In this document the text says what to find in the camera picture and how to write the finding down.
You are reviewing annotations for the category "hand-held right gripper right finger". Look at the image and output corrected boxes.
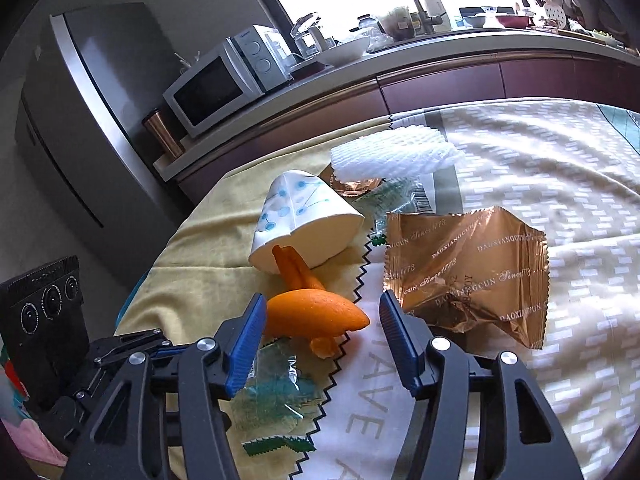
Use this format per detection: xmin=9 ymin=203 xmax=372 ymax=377
xmin=379 ymin=290 xmax=583 ymax=480

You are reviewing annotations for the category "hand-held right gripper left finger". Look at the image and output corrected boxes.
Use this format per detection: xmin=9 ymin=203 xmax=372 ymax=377
xmin=62 ymin=292 xmax=268 ymax=480

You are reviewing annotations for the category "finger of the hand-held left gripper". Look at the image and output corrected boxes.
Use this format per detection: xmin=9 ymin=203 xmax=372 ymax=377
xmin=89 ymin=329 xmax=188 ymax=367

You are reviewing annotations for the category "orange peel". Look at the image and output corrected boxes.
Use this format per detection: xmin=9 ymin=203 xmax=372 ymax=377
xmin=264 ymin=245 xmax=372 ymax=359

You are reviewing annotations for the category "white blue-print paper cup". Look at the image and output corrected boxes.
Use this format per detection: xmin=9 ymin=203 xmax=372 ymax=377
xmin=248 ymin=170 xmax=366 ymax=275

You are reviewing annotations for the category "white foam fruit net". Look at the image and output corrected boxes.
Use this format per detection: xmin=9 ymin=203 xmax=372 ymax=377
xmin=330 ymin=127 xmax=458 ymax=183

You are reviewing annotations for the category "clear green candy wrapper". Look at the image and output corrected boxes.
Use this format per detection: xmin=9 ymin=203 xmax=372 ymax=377
xmin=230 ymin=340 xmax=326 ymax=433
xmin=357 ymin=177 xmax=433 ymax=248

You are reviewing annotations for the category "colourful printed cloth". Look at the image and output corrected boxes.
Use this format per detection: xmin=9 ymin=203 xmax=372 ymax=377
xmin=0 ymin=347 xmax=68 ymax=466

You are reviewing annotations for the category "large bronze snack wrapper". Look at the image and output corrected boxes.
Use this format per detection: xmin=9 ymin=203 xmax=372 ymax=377
xmin=382 ymin=207 xmax=550 ymax=351

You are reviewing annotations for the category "torn green wrapper strip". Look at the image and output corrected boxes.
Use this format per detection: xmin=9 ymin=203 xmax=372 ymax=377
xmin=241 ymin=435 xmax=317 ymax=457

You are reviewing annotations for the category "small bronze wrapper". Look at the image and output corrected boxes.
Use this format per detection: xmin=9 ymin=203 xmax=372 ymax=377
xmin=320 ymin=165 xmax=386 ymax=199

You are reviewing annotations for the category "copper canister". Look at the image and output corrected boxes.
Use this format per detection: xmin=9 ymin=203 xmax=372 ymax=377
xmin=142 ymin=106 xmax=186 ymax=158

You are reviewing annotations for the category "silver refrigerator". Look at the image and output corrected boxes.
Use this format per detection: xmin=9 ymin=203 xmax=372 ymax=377
xmin=14 ymin=2 xmax=196 ymax=271

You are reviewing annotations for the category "kitchen counter cabinet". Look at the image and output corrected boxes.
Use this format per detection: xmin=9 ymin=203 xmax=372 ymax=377
xmin=152 ymin=25 xmax=640 ymax=206

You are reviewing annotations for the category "white ceramic bowl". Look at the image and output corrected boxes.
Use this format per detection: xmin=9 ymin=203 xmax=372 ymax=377
xmin=316 ymin=37 xmax=371 ymax=67

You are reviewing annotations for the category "glass kettle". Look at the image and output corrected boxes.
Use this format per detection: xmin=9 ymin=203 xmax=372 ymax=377
xmin=290 ymin=11 xmax=326 ymax=58

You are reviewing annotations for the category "white slotted spatula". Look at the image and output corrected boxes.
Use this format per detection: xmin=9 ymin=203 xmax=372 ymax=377
xmin=542 ymin=0 xmax=568 ymax=28

